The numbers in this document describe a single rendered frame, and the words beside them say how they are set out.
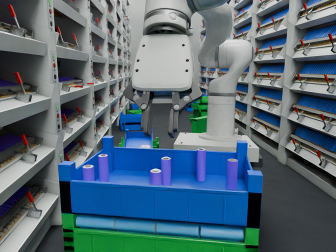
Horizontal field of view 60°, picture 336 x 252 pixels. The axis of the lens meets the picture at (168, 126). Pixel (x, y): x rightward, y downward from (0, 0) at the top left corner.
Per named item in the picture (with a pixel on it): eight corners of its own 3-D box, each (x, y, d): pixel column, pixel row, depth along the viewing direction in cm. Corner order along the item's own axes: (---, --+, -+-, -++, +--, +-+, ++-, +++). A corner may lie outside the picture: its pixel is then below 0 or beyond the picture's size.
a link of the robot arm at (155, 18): (194, 36, 55) (193, 50, 55) (149, 36, 57) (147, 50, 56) (191, 8, 47) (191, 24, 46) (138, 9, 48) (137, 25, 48)
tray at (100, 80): (106, 86, 246) (110, 71, 244) (91, 92, 187) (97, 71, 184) (82, 79, 244) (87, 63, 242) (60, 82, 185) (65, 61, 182)
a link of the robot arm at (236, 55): (210, 95, 135) (212, 42, 132) (251, 96, 130) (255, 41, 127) (205, 95, 124) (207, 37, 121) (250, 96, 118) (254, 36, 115)
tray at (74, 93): (88, 93, 177) (92, 78, 176) (56, 106, 118) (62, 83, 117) (56, 83, 175) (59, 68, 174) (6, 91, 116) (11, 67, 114)
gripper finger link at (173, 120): (191, 100, 49) (189, 139, 48) (172, 100, 50) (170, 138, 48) (190, 93, 46) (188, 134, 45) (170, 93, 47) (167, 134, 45)
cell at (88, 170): (97, 200, 49) (95, 163, 48) (93, 205, 47) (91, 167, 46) (87, 199, 49) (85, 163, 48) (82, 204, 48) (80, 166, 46)
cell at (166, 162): (171, 190, 53) (172, 156, 52) (170, 194, 51) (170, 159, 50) (162, 189, 53) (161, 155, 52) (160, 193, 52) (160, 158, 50)
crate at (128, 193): (244, 177, 61) (246, 140, 59) (259, 229, 41) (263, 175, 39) (106, 170, 65) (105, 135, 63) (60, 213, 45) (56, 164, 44)
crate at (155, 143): (158, 146, 238) (158, 137, 237) (159, 153, 218) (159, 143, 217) (121, 147, 237) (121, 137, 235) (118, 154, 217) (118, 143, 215)
